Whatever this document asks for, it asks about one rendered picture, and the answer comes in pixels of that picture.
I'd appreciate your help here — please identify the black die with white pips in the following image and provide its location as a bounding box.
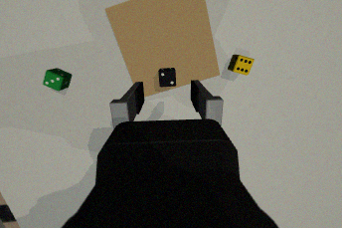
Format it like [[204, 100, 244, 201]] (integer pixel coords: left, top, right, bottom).
[[158, 68, 176, 87]]

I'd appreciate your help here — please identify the tan square mat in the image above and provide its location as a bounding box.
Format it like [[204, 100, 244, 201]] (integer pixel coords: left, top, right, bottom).
[[105, 0, 220, 97]]

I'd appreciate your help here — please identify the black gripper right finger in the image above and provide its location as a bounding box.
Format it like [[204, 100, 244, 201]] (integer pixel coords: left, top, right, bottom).
[[191, 80, 224, 126]]

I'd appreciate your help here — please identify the yellow die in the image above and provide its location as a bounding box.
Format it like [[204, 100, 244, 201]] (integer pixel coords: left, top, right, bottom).
[[228, 55, 254, 76]]

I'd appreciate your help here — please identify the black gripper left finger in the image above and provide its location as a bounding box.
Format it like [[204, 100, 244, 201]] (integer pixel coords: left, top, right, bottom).
[[109, 82, 144, 129]]

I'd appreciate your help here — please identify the green die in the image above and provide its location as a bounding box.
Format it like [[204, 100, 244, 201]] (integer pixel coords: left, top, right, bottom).
[[43, 68, 72, 91]]

